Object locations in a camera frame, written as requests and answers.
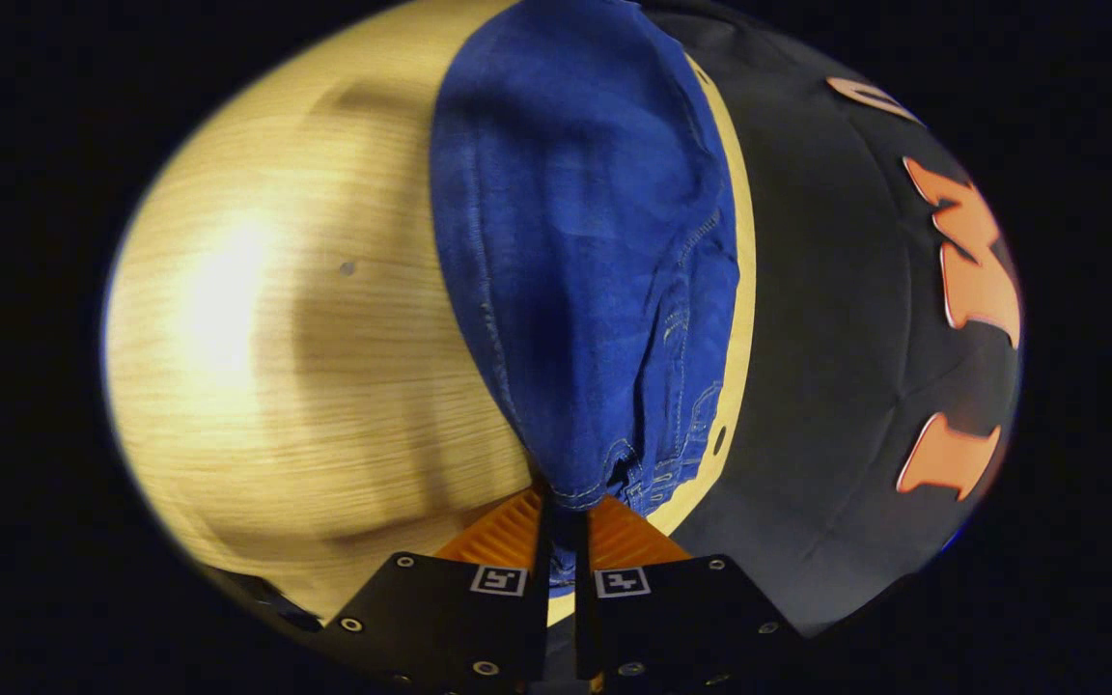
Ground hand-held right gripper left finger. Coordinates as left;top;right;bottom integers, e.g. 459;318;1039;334
324;483;557;695

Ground blue jeans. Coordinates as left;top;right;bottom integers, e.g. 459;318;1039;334
429;0;742;592

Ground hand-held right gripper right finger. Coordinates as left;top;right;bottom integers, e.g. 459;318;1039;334
570;492;808;695

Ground black backdrop cloth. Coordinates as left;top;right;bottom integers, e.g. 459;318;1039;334
633;0;1022;638

